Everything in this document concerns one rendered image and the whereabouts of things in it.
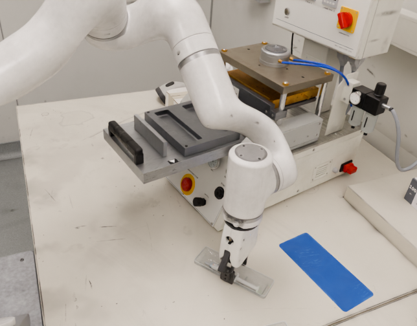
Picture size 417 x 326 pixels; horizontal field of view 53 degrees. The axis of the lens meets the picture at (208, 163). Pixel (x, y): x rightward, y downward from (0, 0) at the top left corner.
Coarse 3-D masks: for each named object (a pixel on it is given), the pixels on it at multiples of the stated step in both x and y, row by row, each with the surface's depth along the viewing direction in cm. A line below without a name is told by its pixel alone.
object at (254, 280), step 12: (204, 252) 100; (216, 252) 100; (204, 264) 97; (216, 264) 97; (228, 264) 97; (240, 276) 95; (252, 276) 95; (264, 276) 95; (252, 288) 92; (264, 288) 92
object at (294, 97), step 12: (228, 72) 118; (240, 72) 118; (252, 84) 112; (264, 84) 113; (264, 96) 107; (276, 96) 107; (288, 96) 108; (300, 96) 111; (312, 96) 114; (288, 108) 110
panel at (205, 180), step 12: (192, 168) 117; (204, 168) 114; (168, 180) 124; (180, 180) 121; (192, 180) 117; (204, 180) 113; (216, 180) 110; (180, 192) 120; (192, 192) 116; (204, 192) 113; (192, 204) 116; (216, 204) 109; (204, 216) 112; (216, 216) 109
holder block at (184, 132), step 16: (144, 112) 109; (160, 112) 110; (176, 112) 110; (192, 112) 114; (160, 128) 104; (176, 128) 106; (192, 128) 104; (176, 144) 99; (192, 144) 97; (208, 144) 100
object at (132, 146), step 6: (114, 120) 101; (108, 126) 101; (114, 126) 99; (120, 126) 100; (114, 132) 99; (120, 132) 97; (120, 138) 97; (126, 138) 95; (132, 138) 95; (126, 144) 94; (132, 144) 93; (138, 144) 93; (132, 150) 92; (138, 150) 92; (138, 156) 92; (138, 162) 93
